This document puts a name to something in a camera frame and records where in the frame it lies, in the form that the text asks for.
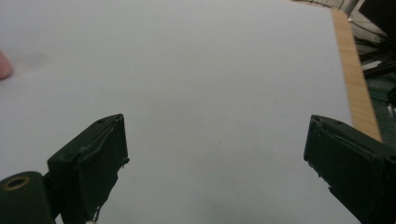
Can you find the pink rounded object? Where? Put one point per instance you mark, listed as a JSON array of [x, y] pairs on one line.
[[4, 67]]

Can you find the dark metal stand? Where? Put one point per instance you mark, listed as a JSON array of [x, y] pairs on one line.
[[378, 59]]

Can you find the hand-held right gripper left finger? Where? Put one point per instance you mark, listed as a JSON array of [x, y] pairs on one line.
[[90, 161]]

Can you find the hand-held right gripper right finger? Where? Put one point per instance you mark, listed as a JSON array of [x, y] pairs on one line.
[[355, 161]]

